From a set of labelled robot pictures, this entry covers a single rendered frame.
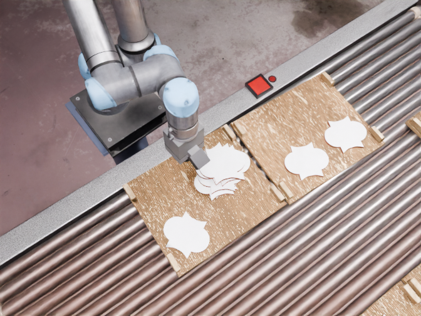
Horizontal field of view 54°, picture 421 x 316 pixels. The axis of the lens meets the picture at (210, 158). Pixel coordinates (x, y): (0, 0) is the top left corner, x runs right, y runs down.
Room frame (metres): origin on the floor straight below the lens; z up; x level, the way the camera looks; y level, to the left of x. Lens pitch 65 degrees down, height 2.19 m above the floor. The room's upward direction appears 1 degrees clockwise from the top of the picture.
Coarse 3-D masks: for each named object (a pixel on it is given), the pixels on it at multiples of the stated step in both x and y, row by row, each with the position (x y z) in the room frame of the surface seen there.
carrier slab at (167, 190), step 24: (216, 144) 0.63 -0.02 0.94; (168, 168) 0.54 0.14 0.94; (192, 168) 0.54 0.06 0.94; (144, 192) 0.45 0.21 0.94; (168, 192) 0.45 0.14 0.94; (192, 192) 0.45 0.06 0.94; (240, 192) 0.46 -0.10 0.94; (264, 192) 0.46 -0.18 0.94; (144, 216) 0.37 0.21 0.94; (168, 216) 0.37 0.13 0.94; (192, 216) 0.37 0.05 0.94; (216, 216) 0.37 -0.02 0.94; (240, 216) 0.38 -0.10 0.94; (264, 216) 0.38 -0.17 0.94; (168, 240) 0.30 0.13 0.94; (216, 240) 0.30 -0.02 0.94; (192, 264) 0.23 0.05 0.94
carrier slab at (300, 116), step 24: (288, 96) 0.83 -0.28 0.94; (312, 96) 0.83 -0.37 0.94; (336, 96) 0.83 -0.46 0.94; (240, 120) 0.72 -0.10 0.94; (264, 120) 0.73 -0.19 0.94; (288, 120) 0.73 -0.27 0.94; (312, 120) 0.73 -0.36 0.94; (336, 120) 0.73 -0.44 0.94; (360, 120) 0.73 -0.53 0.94; (264, 144) 0.63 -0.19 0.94; (288, 144) 0.63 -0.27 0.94; (264, 168) 0.54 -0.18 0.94; (336, 168) 0.55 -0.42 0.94
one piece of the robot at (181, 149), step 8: (168, 128) 0.49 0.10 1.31; (200, 128) 0.50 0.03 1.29; (168, 136) 0.46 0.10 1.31; (192, 136) 0.47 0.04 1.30; (200, 136) 0.49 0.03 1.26; (168, 144) 0.47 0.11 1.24; (176, 144) 0.45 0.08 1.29; (184, 144) 0.45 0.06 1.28; (192, 144) 0.47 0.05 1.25; (200, 144) 0.49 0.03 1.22; (176, 152) 0.45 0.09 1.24; (184, 152) 0.45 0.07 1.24; (192, 152) 0.46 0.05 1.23; (200, 152) 0.46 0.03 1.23; (176, 160) 0.45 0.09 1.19; (184, 160) 0.45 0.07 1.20; (192, 160) 0.44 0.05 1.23; (200, 160) 0.44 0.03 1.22; (208, 160) 0.44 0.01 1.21; (200, 168) 0.42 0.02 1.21
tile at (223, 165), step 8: (208, 152) 0.57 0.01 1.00; (216, 152) 0.57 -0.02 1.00; (224, 152) 0.57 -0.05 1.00; (232, 152) 0.57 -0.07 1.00; (240, 152) 0.57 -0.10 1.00; (216, 160) 0.54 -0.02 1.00; (224, 160) 0.54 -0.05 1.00; (232, 160) 0.54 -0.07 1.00; (240, 160) 0.54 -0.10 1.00; (208, 168) 0.51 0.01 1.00; (216, 168) 0.51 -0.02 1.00; (224, 168) 0.51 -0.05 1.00; (232, 168) 0.51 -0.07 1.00; (240, 168) 0.51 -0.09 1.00; (208, 176) 0.49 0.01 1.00; (216, 176) 0.49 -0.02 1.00; (224, 176) 0.49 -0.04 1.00; (232, 176) 0.49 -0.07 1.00; (216, 184) 0.46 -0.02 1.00
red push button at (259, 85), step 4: (260, 76) 0.92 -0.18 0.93; (256, 80) 0.90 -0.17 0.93; (260, 80) 0.90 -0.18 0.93; (248, 84) 0.88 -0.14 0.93; (252, 84) 0.88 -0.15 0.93; (256, 84) 0.88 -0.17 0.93; (260, 84) 0.88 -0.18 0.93; (264, 84) 0.88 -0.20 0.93; (252, 88) 0.86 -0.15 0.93; (256, 88) 0.86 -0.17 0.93; (260, 88) 0.86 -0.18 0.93; (264, 88) 0.86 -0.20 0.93; (256, 92) 0.85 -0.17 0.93; (260, 92) 0.85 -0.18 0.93
